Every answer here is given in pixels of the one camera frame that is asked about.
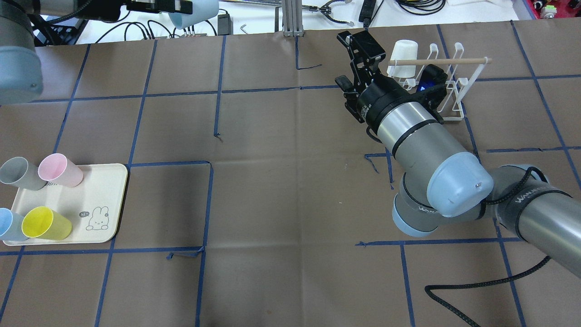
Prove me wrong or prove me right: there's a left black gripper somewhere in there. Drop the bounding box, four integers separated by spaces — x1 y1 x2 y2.
70 0 193 22

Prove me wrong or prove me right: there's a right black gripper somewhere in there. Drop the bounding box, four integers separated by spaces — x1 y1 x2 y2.
335 30 448 130

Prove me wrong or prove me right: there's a light blue cup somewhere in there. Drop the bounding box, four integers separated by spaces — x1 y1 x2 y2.
0 208 29 242
168 0 219 30

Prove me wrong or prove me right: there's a cream white plastic cup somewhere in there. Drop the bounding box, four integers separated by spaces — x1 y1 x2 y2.
390 40 419 79

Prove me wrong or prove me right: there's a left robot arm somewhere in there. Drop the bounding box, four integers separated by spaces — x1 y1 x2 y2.
0 0 193 105

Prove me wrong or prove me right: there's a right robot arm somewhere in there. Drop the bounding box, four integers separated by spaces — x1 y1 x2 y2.
335 30 581 276

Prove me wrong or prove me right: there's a pink plastic cup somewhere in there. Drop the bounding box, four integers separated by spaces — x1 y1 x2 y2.
38 153 84 188

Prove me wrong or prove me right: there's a grey plastic cup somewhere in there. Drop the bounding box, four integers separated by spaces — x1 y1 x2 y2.
0 157 48 191

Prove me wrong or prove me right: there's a yellow plastic cup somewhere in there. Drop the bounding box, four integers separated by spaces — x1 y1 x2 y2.
21 206 72 240

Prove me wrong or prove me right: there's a black power adapter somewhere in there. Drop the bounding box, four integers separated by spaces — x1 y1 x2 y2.
217 13 234 35

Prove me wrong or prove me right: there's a cream plastic tray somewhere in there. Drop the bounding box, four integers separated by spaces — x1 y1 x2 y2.
4 163 128 246

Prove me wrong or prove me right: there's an aluminium frame post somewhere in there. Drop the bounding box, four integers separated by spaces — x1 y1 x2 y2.
275 0 304 37

